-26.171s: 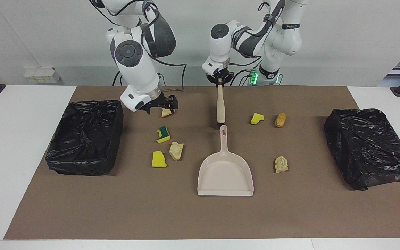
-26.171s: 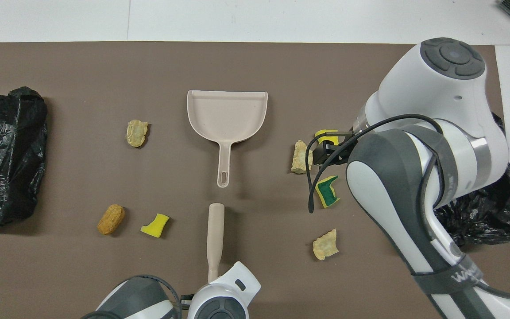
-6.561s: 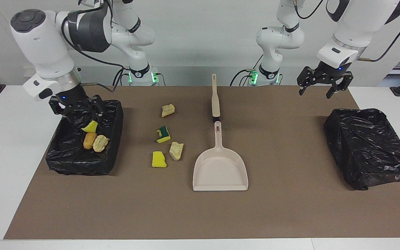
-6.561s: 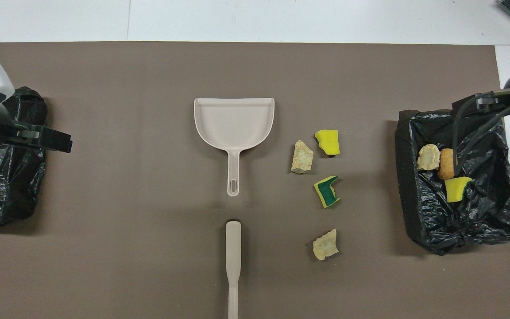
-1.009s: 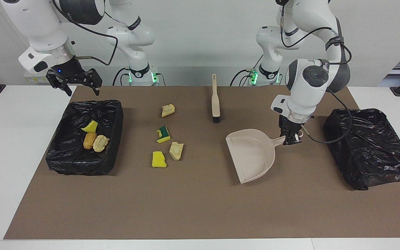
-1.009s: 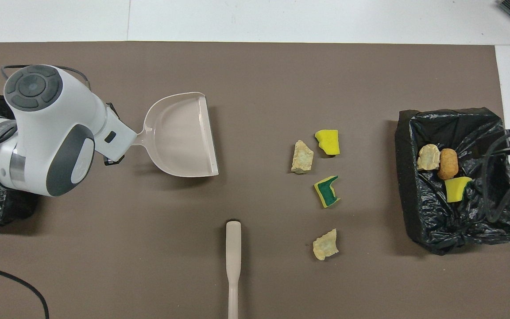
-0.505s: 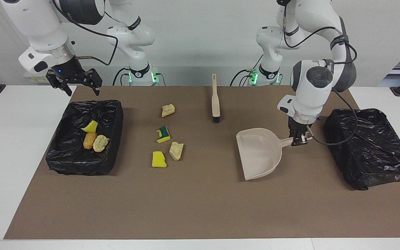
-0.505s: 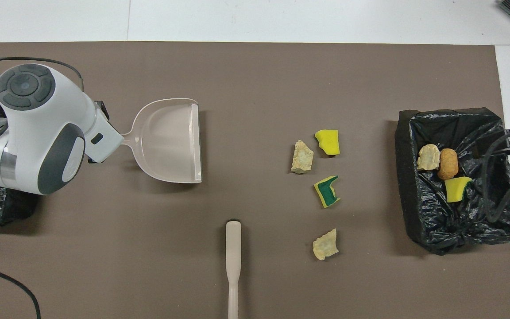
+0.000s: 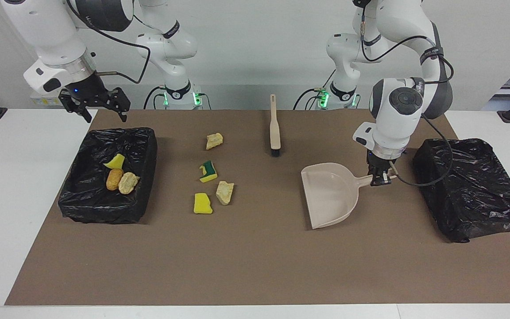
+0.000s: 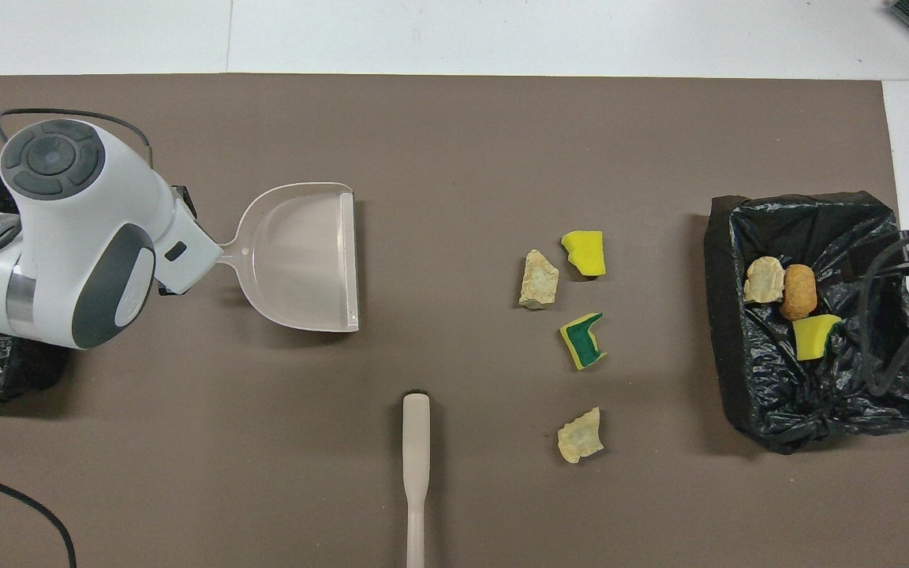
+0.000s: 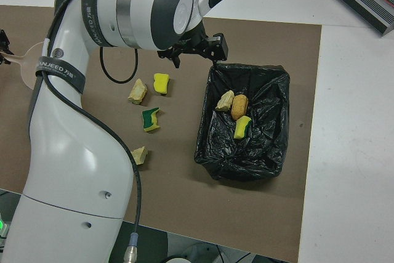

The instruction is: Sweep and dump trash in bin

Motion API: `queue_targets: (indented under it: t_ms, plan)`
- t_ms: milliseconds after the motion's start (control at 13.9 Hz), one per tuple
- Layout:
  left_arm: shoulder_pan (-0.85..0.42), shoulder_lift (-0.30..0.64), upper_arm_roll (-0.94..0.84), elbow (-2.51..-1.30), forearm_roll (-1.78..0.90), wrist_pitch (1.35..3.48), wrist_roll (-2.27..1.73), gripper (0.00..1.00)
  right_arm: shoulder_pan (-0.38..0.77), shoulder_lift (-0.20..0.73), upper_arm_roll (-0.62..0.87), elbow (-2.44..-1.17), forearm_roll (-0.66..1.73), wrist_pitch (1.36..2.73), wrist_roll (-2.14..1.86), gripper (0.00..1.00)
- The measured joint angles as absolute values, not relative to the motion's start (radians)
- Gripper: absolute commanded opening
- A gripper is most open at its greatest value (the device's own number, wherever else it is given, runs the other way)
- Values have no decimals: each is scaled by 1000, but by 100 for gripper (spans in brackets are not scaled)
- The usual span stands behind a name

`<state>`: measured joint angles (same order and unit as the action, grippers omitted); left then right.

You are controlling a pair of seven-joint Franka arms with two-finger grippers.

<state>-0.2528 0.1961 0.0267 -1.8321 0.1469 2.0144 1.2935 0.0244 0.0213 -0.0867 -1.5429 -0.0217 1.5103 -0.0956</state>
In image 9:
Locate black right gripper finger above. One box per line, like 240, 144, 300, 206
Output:
108, 88, 131, 122
59, 90, 93, 123

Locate beige plastic dustpan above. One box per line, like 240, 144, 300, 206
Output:
301, 163, 398, 230

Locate small notched yellow sponge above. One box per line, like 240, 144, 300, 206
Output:
102, 153, 126, 170

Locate orange-brown sponge chunk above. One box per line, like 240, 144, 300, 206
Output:
106, 168, 124, 191

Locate beige hand brush black bristles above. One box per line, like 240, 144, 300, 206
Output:
269, 94, 282, 157

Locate black bag lined bin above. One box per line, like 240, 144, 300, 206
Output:
412, 138, 510, 243
58, 127, 158, 224

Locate green and yellow sponge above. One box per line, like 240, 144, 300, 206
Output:
199, 160, 218, 183

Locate yellow sponge block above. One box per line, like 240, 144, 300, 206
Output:
193, 193, 213, 214

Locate brown table mat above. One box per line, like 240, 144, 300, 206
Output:
5, 109, 510, 306

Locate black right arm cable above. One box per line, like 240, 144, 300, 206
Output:
67, 0, 151, 85

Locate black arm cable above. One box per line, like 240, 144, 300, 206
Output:
67, 0, 151, 85
360, 0, 455, 187

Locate black right base cable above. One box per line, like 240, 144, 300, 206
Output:
143, 86, 211, 110

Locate black base cable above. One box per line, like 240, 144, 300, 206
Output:
143, 86, 211, 110
294, 87, 326, 110

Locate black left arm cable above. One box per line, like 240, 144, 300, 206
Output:
360, 0, 455, 187

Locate black left base cable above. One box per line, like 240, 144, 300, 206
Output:
294, 87, 326, 110

